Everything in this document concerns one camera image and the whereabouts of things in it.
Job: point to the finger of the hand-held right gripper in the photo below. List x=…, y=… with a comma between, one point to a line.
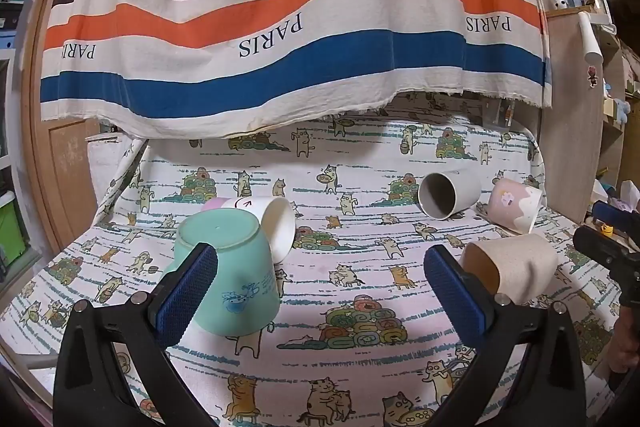
x=617, y=214
x=600, y=244

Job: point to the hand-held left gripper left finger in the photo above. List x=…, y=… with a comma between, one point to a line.
x=186, y=294

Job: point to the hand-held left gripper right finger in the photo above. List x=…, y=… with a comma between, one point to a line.
x=452, y=294

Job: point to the beige speckled cup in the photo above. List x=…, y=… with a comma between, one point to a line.
x=525, y=264

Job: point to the teal cup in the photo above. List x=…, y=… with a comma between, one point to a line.
x=225, y=257

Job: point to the pink and cream cup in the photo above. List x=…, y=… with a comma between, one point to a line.
x=517, y=207

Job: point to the grey cup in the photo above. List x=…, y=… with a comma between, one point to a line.
x=450, y=192

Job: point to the white cup with pink base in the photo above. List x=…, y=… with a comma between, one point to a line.
x=277, y=227

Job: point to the white tissue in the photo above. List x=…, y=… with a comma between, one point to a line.
x=630, y=197

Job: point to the wooden cabinet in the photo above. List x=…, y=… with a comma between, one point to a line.
x=575, y=132

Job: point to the blue plush toy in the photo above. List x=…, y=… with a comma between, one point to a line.
x=617, y=104

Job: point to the cat printed cloth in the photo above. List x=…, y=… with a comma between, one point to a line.
x=345, y=257

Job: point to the small sticker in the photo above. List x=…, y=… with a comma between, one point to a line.
x=593, y=76

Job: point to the white tube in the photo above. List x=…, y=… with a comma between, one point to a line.
x=590, y=37

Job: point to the wooden door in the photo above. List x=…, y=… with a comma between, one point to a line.
x=65, y=157

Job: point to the green box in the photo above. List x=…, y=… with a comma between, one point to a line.
x=11, y=227

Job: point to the striped hanging cloth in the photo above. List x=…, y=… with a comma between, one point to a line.
x=280, y=7

